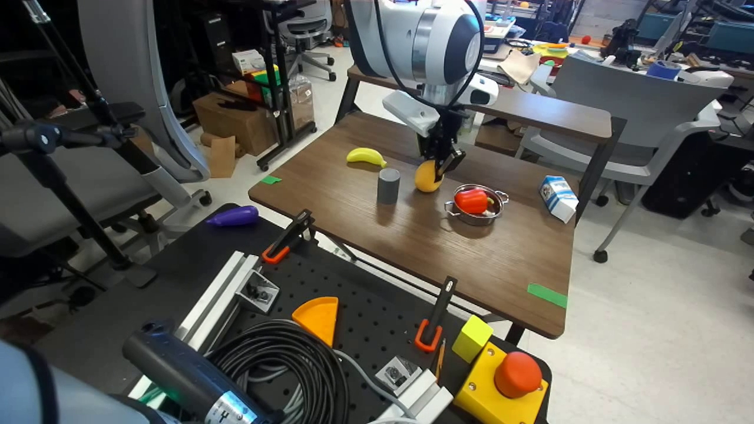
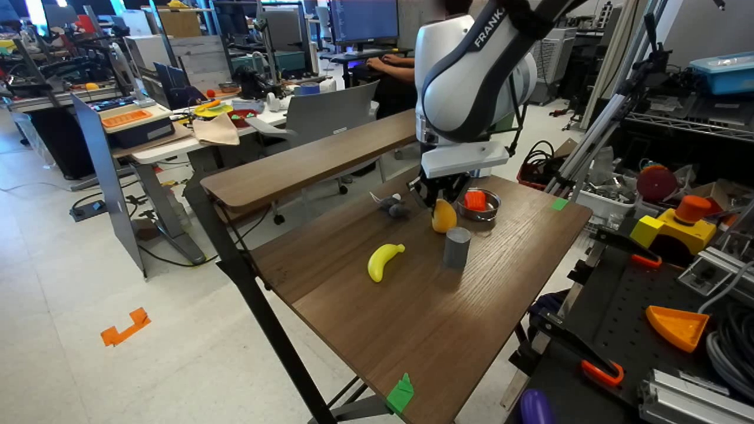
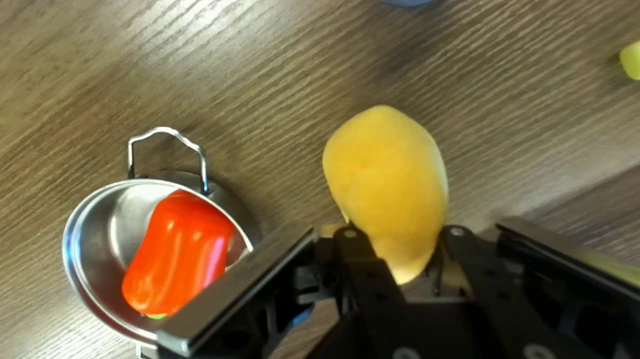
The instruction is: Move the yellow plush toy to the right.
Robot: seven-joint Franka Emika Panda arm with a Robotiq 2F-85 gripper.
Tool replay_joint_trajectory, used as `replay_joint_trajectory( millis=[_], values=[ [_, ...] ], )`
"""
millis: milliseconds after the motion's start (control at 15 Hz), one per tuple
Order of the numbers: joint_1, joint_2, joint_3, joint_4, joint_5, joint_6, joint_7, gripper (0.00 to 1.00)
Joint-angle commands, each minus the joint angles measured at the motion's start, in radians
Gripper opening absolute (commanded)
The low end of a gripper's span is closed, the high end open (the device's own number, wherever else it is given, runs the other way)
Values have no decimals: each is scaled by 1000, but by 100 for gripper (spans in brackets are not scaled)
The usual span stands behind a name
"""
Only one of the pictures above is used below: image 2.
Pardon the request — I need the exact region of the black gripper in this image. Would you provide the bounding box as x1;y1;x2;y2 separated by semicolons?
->
415;171;476;213

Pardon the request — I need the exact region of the red toy tomato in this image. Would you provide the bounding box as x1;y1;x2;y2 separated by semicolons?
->
462;186;493;217

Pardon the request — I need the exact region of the small grey toy figure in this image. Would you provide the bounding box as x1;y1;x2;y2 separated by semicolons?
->
376;191;412;220

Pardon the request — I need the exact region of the yellow toy banana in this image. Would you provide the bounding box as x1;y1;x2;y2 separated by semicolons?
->
365;239;409;287

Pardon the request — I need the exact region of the purple toy eggplant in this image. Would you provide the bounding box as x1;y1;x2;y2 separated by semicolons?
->
517;385;558;424

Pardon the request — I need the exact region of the small metal bowl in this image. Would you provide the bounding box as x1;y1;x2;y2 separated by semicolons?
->
458;191;501;226

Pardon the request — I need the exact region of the grey metal cup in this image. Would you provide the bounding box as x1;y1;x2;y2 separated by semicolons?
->
440;226;474;272

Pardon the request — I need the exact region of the raised wooden shelf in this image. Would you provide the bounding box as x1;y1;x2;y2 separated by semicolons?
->
198;108;419;223

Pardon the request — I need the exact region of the grey office chair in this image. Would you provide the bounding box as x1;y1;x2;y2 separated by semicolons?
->
268;79;382;226

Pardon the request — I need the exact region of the black orange bar clamp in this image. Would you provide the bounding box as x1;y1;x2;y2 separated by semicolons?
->
587;226;667;272
531;303;630;391

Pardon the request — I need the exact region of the computer monitor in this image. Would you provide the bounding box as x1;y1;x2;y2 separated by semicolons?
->
328;0;401;50

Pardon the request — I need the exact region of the yellow cube block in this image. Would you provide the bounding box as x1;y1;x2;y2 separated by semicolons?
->
630;211;670;251

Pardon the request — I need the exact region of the red disc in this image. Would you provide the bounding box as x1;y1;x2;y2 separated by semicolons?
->
633;161;680;204

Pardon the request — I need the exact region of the black perforated breadboard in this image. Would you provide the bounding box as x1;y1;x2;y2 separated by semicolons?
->
504;232;754;424

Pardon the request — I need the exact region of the yellow emergency stop box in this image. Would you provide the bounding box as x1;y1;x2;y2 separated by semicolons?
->
654;193;718;259

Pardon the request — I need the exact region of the orange wedge block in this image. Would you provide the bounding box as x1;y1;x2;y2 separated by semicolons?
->
644;303;712;356

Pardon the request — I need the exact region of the blue plastic bin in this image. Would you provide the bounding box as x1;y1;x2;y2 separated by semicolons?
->
689;52;754;99

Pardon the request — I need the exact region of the grey divider panel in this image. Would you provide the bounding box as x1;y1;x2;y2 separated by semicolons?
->
70;95;150;280

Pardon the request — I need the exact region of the black camera tripod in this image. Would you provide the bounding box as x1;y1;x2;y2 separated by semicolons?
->
554;0;673;193

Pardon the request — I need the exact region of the coiled grey cable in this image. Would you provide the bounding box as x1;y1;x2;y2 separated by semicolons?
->
703;298;754;405

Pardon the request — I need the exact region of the orange floor bracket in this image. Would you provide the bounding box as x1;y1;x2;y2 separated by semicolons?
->
98;306;152;349

